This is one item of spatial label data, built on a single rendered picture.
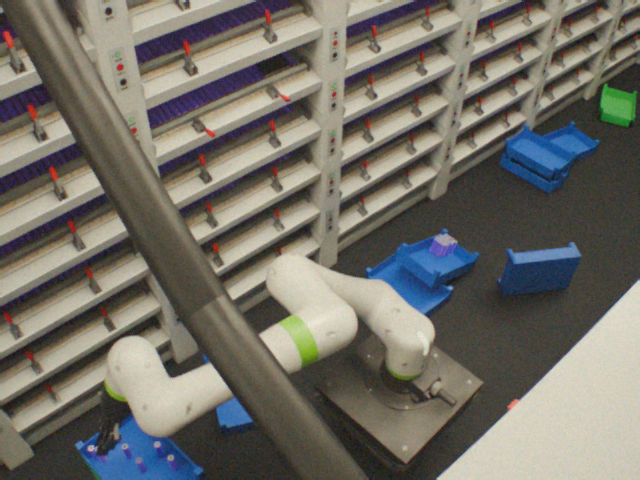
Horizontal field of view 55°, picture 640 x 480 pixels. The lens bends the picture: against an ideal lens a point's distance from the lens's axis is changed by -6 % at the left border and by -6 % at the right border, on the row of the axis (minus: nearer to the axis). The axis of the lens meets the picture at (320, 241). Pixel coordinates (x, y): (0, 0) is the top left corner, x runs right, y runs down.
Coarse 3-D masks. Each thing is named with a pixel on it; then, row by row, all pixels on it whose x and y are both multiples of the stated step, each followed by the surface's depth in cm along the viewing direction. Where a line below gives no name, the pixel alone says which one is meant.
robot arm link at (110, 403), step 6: (102, 390) 137; (102, 396) 138; (108, 396) 135; (102, 402) 138; (108, 402) 136; (114, 402) 135; (120, 402) 135; (126, 402) 136; (108, 408) 137; (114, 408) 137; (120, 408) 137; (126, 408) 137
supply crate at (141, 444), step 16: (128, 432) 173; (144, 432) 173; (80, 448) 161; (144, 448) 170; (176, 448) 165; (96, 464) 166; (112, 464) 166; (128, 464) 166; (160, 464) 167; (192, 464) 162
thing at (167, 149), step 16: (304, 48) 200; (320, 64) 198; (304, 80) 200; (320, 80) 201; (256, 96) 192; (288, 96) 196; (304, 96) 202; (224, 112) 186; (240, 112) 188; (256, 112) 191; (192, 128) 181; (208, 128) 182; (224, 128) 186; (160, 144) 176; (176, 144) 177; (192, 144) 181; (160, 160) 176
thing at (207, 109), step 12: (288, 72) 197; (300, 72) 200; (252, 84) 191; (264, 84) 192; (228, 96) 187; (240, 96) 188; (204, 108) 183; (216, 108) 185; (180, 120) 179; (192, 120) 182; (156, 132) 175
